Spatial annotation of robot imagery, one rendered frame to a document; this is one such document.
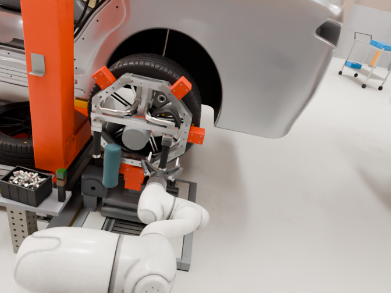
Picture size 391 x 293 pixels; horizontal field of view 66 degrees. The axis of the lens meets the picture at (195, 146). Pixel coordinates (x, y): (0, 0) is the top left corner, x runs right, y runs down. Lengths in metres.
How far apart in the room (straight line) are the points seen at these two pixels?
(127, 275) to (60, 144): 1.20
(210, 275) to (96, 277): 1.52
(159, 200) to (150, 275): 0.59
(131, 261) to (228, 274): 1.55
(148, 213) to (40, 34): 0.91
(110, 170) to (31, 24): 0.79
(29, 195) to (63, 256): 1.11
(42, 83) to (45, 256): 1.08
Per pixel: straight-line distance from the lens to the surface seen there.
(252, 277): 2.21
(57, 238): 0.67
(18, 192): 1.77
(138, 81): 1.58
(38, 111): 1.70
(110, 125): 1.91
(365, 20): 11.25
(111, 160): 1.69
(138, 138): 1.55
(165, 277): 0.63
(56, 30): 1.51
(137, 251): 0.65
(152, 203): 1.16
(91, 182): 2.03
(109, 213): 2.17
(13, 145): 2.17
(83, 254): 0.65
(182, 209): 1.17
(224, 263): 2.20
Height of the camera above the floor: 1.67
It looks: 31 degrees down
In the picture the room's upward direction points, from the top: 14 degrees clockwise
